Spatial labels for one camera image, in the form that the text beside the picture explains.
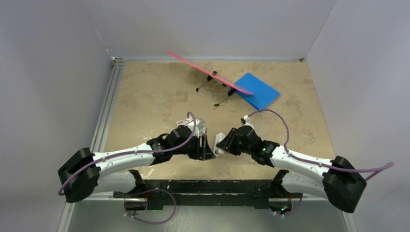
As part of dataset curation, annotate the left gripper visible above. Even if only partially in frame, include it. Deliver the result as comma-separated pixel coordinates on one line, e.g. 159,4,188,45
172,133,214,160

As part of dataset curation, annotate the small white stapler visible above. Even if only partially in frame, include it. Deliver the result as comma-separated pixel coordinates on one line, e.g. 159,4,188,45
213,132,225,157

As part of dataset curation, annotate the red white staple box sleeve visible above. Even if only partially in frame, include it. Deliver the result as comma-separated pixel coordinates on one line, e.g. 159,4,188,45
176,119,190,127

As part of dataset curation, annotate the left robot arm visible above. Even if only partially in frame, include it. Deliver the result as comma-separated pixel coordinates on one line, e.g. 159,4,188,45
58,126,216,203

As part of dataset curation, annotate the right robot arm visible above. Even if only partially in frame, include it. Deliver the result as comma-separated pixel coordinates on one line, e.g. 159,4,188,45
215,126,367,213

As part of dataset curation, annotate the pink board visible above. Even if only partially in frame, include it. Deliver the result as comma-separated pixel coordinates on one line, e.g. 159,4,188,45
167,51,254,96

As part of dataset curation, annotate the blue folder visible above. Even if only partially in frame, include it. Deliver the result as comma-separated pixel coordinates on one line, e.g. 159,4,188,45
234,73,280,110

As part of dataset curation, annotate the black base bar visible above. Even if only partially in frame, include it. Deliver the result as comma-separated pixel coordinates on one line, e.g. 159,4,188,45
113,179,301,211

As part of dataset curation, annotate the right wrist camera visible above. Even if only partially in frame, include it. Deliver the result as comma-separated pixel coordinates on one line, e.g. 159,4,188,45
240,115,255,130

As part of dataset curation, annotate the black wire stand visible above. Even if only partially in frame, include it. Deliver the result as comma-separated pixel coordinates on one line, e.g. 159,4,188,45
195,71,236,107

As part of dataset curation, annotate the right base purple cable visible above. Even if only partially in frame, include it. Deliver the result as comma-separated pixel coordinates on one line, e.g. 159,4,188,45
274,193,304,218

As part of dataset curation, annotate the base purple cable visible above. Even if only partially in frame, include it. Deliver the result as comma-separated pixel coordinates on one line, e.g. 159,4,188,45
274,193,304,218
123,188,177,225

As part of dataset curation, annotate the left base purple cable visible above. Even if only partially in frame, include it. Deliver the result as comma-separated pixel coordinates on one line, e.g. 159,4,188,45
123,188,177,225

